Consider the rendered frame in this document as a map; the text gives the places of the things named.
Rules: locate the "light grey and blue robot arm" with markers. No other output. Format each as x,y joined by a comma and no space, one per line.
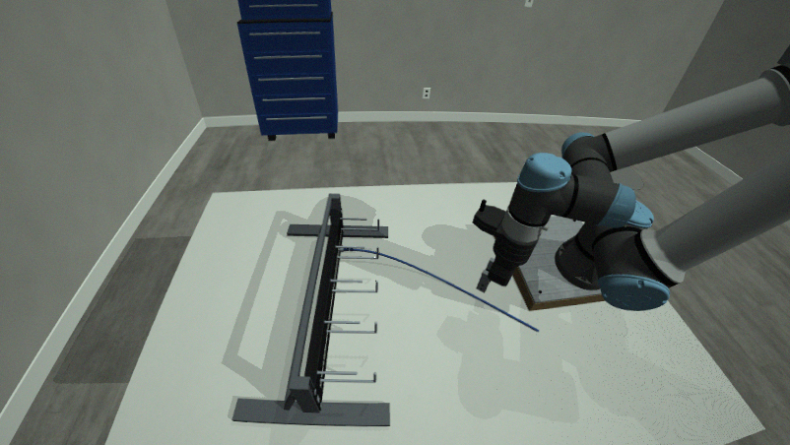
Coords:
627,277

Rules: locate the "dark grey rack with hooks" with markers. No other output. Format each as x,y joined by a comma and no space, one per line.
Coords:
303,405

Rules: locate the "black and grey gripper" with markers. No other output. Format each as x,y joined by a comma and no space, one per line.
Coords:
513,247

